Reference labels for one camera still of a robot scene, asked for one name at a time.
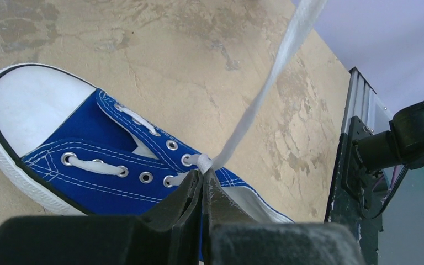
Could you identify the white shoelace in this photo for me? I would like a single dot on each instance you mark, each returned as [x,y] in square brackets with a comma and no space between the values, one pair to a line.
[298,28]

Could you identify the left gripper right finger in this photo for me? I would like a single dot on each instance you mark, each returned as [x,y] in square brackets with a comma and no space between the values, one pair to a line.
[231,236]

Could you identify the aluminium frame rail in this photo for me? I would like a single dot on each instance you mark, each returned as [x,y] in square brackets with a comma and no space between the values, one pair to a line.
[364,102]

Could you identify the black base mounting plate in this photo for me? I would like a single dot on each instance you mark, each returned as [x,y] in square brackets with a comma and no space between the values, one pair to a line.
[355,193]

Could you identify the blue canvas sneaker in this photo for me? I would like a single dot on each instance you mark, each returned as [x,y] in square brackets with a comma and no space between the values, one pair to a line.
[46,112]

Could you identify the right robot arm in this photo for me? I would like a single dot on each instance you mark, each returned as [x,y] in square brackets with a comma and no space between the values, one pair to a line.
[402,144]

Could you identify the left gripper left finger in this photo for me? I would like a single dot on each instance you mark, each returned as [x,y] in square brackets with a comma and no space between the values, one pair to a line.
[166,234]

